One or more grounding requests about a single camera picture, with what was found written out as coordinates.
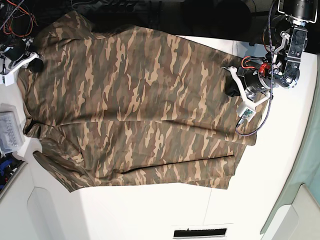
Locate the blue items in bin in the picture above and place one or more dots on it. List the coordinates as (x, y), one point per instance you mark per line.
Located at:
(8, 165)

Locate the white slotted vent tray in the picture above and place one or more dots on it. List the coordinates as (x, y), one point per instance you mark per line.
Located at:
(202, 232)

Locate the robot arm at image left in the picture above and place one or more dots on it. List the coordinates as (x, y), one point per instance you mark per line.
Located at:
(16, 20)

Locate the clear plastic parts box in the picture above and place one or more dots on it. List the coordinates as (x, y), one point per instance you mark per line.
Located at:
(11, 134)

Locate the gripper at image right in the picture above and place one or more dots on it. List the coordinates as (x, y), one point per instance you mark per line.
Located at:
(255, 76)

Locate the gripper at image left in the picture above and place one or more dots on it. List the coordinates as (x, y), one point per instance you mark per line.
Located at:
(16, 53)

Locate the camouflage t-shirt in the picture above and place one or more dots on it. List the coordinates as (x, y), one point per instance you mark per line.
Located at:
(130, 106)

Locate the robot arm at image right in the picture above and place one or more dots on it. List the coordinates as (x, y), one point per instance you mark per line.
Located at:
(285, 38)

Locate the white wrist camera, image-right arm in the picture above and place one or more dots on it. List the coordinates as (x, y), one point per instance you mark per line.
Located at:
(246, 111)

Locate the white wrist camera, image-left arm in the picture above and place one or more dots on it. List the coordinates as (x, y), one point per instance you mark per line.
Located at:
(7, 79)

